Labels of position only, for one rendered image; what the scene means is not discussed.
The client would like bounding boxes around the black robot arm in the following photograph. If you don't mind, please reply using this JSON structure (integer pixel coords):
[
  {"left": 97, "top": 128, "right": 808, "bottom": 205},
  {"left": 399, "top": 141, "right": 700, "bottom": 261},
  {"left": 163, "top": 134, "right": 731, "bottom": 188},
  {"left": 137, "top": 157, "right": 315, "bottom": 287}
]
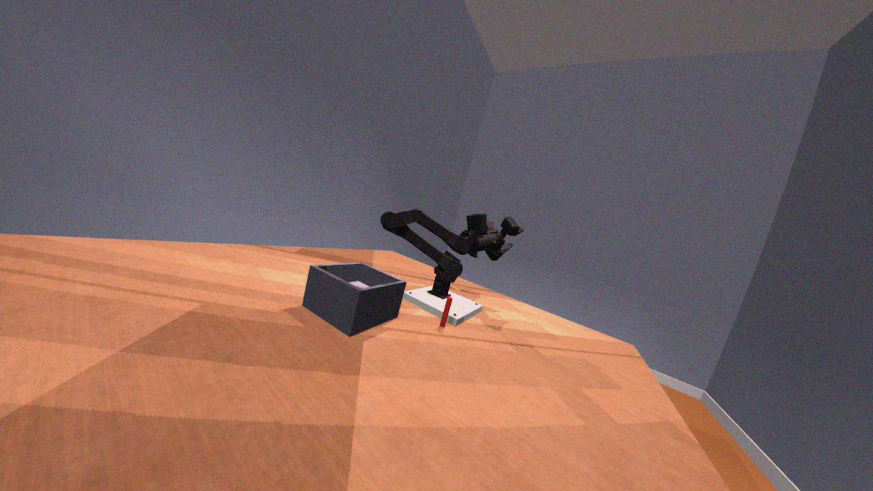
[{"left": 380, "top": 209, "right": 498, "bottom": 299}]

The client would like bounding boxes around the red peg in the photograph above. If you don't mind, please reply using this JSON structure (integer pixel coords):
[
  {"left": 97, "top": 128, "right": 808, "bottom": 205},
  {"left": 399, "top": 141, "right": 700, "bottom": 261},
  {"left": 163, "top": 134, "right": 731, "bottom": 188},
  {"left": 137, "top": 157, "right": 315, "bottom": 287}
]
[{"left": 440, "top": 297, "right": 452, "bottom": 327}]

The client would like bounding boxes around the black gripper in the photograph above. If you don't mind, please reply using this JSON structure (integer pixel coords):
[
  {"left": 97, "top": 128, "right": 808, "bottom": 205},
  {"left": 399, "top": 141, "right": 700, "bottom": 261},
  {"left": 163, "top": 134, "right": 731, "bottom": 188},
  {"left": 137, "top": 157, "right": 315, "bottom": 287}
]
[{"left": 485, "top": 216, "right": 523, "bottom": 261}]

